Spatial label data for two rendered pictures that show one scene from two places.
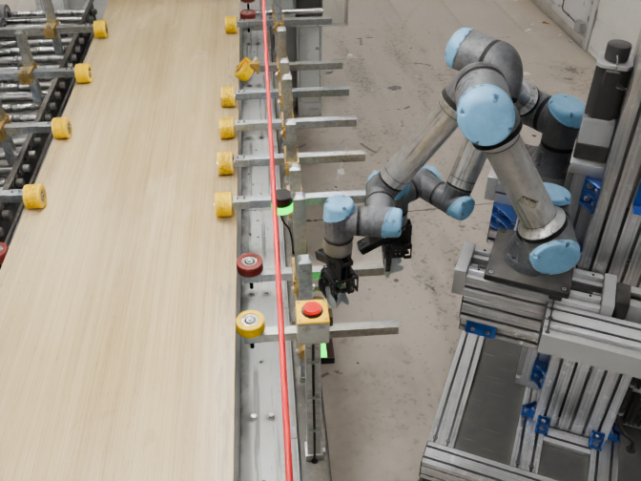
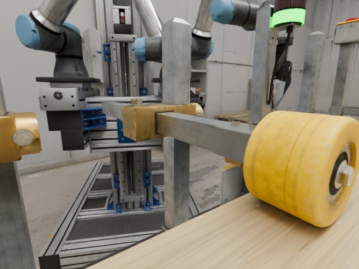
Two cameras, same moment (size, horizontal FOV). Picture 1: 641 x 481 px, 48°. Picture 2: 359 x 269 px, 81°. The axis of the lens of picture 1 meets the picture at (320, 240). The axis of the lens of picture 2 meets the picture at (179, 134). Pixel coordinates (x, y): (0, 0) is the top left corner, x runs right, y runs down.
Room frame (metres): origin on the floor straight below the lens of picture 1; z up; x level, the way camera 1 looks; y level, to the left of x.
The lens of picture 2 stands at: (2.06, 0.40, 1.00)
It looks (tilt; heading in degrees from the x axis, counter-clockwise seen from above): 13 degrees down; 239
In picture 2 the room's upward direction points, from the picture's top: straight up
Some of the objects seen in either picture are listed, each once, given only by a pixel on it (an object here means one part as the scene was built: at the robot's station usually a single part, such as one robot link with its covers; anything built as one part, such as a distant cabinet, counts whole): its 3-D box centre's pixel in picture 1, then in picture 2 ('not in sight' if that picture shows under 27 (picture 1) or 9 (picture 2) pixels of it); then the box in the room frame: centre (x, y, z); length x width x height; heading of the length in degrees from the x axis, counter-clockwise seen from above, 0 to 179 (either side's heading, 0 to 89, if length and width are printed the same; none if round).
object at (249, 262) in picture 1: (250, 273); not in sight; (1.65, 0.21, 0.85); 0.08 x 0.08 x 0.11
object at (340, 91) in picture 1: (288, 93); not in sight; (2.66, 0.13, 0.95); 0.50 x 0.04 x 0.04; 95
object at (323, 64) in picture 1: (300, 66); not in sight; (2.92, 0.08, 0.95); 0.36 x 0.03 x 0.03; 95
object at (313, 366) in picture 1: (313, 398); (337, 105); (1.11, 0.02, 0.93); 0.05 x 0.04 x 0.45; 5
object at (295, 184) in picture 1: (296, 226); (176, 160); (1.87, 0.08, 0.87); 0.03 x 0.03 x 0.48; 5
